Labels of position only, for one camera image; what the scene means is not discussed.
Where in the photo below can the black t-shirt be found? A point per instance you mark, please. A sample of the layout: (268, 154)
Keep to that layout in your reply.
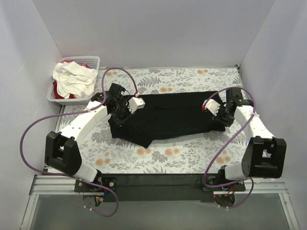
(167, 116)

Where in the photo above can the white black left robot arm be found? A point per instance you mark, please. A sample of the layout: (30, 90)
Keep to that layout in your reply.
(62, 148)

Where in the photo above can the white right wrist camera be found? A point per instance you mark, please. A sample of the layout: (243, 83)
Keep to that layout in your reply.
(212, 106)

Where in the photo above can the red t-shirt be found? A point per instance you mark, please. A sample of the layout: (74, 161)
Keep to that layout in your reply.
(60, 92)

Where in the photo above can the aluminium frame rail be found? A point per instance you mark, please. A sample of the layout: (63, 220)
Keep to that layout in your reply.
(56, 185)

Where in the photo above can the white t-shirt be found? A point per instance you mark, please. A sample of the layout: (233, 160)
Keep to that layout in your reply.
(74, 79)

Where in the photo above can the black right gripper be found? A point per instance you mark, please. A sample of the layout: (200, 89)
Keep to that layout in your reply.
(222, 117)

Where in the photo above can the floral patterned table mat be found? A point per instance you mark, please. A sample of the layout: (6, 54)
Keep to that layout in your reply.
(188, 154)

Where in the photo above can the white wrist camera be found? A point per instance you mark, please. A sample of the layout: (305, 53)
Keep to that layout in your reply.
(135, 103)
(212, 106)

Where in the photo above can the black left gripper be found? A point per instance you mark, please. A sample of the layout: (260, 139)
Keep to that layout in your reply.
(123, 114)

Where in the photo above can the white plastic laundry basket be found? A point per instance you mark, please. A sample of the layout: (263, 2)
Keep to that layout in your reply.
(73, 80)

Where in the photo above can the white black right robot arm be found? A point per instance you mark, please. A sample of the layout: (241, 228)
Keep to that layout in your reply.
(264, 155)

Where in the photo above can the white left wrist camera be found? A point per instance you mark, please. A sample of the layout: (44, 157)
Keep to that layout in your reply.
(135, 103)

